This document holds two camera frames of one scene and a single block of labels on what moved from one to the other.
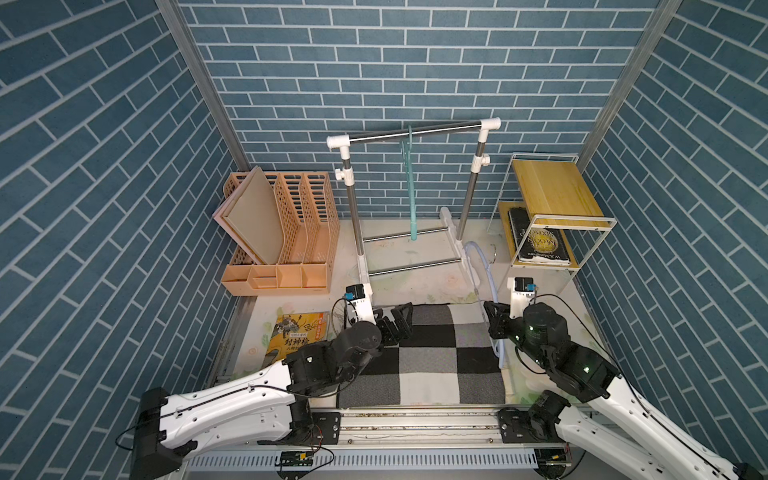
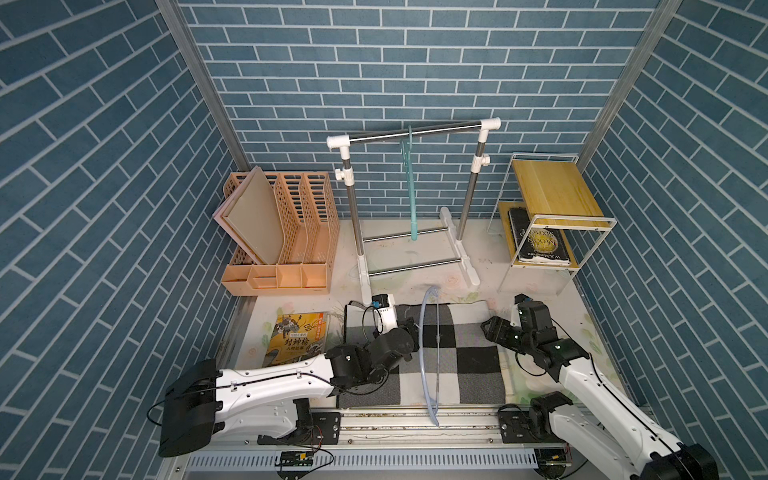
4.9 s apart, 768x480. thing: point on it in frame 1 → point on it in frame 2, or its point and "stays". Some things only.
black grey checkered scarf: [450, 359] stays
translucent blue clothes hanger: [498, 342] → [437, 340]
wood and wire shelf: [549, 216] stays
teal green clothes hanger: [412, 205] stays
